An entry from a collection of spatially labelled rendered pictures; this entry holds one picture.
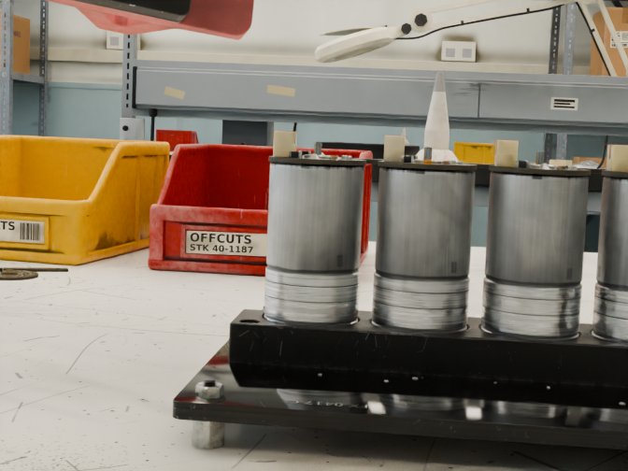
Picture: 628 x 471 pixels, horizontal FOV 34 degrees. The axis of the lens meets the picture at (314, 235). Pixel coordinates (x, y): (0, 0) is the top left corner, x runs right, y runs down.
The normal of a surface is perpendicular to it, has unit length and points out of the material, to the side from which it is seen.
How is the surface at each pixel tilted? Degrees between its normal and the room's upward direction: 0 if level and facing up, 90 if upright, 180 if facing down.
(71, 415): 0
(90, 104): 90
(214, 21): 76
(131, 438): 0
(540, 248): 90
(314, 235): 90
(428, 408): 0
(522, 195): 90
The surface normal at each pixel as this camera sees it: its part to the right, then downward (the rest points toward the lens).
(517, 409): 0.04, -0.99
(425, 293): 0.04, 0.10
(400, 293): -0.47, 0.07
